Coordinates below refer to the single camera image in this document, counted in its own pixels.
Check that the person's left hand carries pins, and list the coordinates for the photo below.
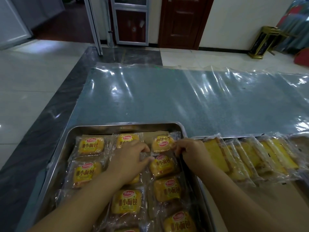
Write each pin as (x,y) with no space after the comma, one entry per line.
(125,161)

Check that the silver metal tray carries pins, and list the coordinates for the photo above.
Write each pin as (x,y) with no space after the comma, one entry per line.
(58,166)
(231,137)

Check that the pile of wrapped yellow breads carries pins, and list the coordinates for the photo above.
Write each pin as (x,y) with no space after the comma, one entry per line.
(125,202)

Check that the colourful hanging fabric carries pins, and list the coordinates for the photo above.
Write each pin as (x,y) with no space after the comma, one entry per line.
(294,24)

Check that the yellow small bread packet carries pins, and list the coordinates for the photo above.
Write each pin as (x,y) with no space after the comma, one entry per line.
(162,143)

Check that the person's left forearm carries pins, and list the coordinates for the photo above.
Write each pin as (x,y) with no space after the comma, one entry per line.
(79,205)

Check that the white sliding door frame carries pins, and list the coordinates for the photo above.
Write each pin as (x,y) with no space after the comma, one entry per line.
(94,24)

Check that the person's right hand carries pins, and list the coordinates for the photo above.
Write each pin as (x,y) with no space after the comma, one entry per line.
(195,154)

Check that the person's right fingers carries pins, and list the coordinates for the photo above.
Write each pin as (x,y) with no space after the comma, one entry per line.
(179,148)

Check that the row of wrapped cake slices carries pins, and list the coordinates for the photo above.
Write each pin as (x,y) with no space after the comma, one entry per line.
(253,159)

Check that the white framed glass door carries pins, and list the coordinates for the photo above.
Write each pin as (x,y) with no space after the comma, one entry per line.
(130,24)

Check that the person's right forearm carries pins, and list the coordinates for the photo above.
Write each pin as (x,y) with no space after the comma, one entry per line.
(236,202)

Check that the person's left thumb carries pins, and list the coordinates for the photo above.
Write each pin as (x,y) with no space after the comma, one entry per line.
(148,161)

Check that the brown paper tray liner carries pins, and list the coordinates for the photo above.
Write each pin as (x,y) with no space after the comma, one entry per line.
(260,210)

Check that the clear plastic sheet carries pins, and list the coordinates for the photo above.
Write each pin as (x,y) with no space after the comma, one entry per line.
(183,99)

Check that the gold and black bin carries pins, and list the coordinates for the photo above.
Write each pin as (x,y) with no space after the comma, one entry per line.
(263,42)

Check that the dark brown wooden door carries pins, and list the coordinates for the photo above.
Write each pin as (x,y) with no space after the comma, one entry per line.
(182,21)

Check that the red bag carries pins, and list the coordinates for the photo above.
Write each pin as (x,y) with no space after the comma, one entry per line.
(303,57)

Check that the white panel door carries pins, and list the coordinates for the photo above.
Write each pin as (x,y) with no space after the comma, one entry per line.
(12,19)

